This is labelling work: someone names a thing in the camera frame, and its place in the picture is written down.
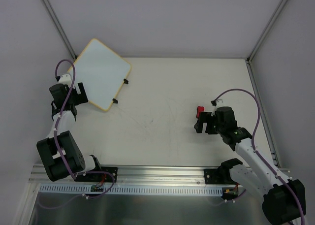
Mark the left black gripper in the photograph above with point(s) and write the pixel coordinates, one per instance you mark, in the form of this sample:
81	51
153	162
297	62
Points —
80	94

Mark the aluminium mounting rail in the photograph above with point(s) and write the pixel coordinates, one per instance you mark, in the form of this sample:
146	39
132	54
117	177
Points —
176	176

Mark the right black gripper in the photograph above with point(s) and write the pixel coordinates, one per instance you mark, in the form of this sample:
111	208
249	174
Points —
205	121

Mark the slotted cable duct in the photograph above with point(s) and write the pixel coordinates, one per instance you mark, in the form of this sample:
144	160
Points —
133	189

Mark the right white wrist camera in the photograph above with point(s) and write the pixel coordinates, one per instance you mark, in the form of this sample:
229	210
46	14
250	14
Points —
217	104

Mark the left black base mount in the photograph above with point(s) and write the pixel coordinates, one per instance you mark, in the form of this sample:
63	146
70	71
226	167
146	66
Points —
106	174

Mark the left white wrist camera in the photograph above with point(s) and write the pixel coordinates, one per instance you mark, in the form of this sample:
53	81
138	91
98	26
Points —
65	79

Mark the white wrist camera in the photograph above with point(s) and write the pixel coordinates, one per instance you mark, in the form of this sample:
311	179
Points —
65	79
217	104

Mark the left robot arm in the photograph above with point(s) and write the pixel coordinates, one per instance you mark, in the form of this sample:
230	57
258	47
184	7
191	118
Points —
59	151

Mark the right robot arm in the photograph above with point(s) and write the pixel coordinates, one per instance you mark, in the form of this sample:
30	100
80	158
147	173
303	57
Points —
282	199

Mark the red bone-shaped eraser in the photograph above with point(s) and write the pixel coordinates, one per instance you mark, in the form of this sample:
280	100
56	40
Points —
200	111

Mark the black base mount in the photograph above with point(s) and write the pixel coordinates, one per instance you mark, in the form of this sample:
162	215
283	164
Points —
106	174
217	177

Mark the yellow framed whiteboard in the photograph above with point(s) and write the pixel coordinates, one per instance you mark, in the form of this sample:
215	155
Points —
102	72

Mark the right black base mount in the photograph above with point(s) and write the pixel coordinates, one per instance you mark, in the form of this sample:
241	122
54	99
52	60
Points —
217	177

